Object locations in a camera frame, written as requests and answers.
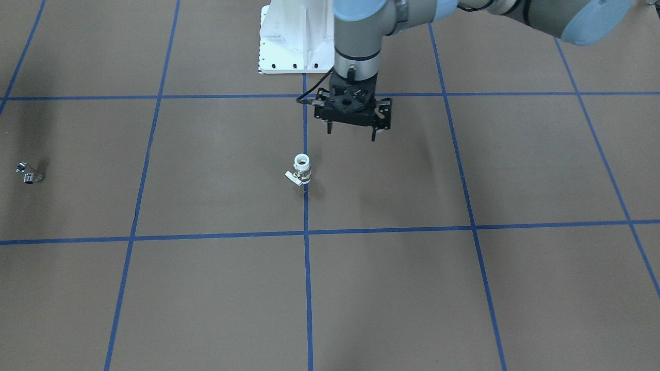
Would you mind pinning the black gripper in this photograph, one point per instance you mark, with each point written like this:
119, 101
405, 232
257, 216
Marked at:
384, 111

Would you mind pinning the white PPR ball valve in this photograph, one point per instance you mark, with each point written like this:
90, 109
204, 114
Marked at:
302, 171

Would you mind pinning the chrome metal pipe fitting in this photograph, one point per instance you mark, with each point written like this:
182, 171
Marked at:
30, 174

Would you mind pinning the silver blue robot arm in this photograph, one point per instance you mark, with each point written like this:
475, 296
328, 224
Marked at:
362, 27

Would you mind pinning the brown paper table mat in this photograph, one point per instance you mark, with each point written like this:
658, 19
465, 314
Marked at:
507, 221

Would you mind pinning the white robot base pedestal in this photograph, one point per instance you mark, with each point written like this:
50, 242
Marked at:
296, 37

